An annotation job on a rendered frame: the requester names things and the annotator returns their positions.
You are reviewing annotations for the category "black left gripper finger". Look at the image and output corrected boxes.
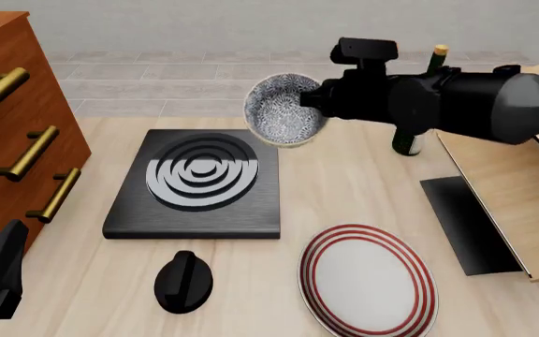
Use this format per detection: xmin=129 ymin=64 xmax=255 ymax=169
xmin=0 ymin=218 xmax=30 ymax=295

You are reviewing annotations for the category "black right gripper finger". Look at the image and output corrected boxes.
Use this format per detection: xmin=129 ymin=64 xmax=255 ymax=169
xmin=299 ymin=87 xmax=327 ymax=116

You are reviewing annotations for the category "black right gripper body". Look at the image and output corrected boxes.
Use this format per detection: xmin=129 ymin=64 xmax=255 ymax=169
xmin=319 ymin=67 xmax=395 ymax=124

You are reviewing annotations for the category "blue white patterned bowl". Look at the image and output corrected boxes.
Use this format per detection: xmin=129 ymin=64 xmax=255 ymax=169
xmin=242 ymin=71 xmax=332 ymax=150

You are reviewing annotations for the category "flat black stove plate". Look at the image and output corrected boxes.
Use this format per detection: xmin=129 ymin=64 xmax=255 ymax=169
xmin=102 ymin=128 xmax=283 ymax=242

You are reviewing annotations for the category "round black stove knob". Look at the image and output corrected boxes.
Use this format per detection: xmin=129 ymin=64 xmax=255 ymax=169
xmin=153 ymin=249 xmax=215 ymax=315

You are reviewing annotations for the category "small black plate on stalk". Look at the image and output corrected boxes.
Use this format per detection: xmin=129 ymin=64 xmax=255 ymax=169
xmin=328 ymin=37 xmax=400 ymax=77

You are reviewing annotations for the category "dark green wine bottle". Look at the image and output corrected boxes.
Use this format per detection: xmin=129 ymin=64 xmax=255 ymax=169
xmin=391 ymin=43 xmax=451 ymax=157

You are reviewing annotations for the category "wooden cabinet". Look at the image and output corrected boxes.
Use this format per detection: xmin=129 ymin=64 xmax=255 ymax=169
xmin=0 ymin=11 xmax=93 ymax=263

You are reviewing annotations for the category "pale wooden rack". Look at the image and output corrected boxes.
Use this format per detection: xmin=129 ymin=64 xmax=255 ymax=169
xmin=418 ymin=54 xmax=539 ymax=284

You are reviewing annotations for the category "white plate with red rings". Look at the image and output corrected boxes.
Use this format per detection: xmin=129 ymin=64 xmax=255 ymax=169
xmin=297 ymin=223 xmax=440 ymax=337

